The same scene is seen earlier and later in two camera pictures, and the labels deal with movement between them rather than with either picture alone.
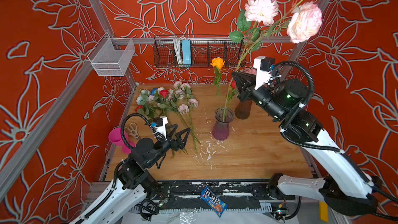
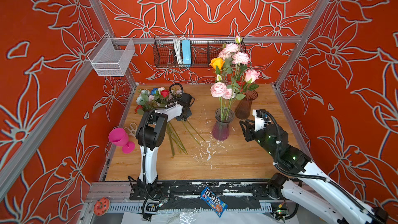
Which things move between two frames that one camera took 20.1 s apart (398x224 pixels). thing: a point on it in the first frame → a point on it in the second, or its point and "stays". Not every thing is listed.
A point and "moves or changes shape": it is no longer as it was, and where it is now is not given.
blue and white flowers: x=149 y=99 stays
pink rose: x=251 y=71 stays
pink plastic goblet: x=115 y=136 stays
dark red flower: x=138 y=107 stays
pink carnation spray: x=185 y=99 → x=232 y=51
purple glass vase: x=223 y=115 stays
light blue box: x=186 y=49 stays
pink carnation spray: x=303 y=22 → x=219 y=89
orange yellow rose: x=218 y=63 stays
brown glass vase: x=242 y=110 stays
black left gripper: x=179 y=143 → x=188 y=114
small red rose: x=233 y=93 moves or changes shape
